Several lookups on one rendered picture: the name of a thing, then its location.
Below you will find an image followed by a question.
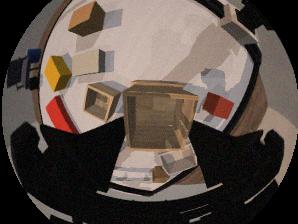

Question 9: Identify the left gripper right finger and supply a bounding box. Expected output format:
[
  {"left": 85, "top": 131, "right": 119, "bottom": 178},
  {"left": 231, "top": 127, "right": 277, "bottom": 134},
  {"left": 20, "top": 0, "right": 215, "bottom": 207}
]
[{"left": 188, "top": 120, "right": 263, "bottom": 188}]

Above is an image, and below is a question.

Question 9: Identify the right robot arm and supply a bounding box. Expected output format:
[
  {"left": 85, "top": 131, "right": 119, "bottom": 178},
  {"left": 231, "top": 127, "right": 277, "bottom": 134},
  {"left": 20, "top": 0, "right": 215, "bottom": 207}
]
[{"left": 72, "top": 217, "right": 82, "bottom": 224}]

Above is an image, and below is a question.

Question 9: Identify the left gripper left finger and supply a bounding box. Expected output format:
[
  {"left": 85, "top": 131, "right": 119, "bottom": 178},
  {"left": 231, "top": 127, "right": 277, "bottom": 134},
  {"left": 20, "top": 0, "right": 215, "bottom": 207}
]
[{"left": 40, "top": 116, "right": 125, "bottom": 193}]

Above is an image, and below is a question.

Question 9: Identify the yellow rectangular block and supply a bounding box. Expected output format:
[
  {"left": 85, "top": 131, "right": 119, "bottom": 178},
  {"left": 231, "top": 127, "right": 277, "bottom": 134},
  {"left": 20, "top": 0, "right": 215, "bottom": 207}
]
[{"left": 44, "top": 56, "right": 72, "bottom": 92}]

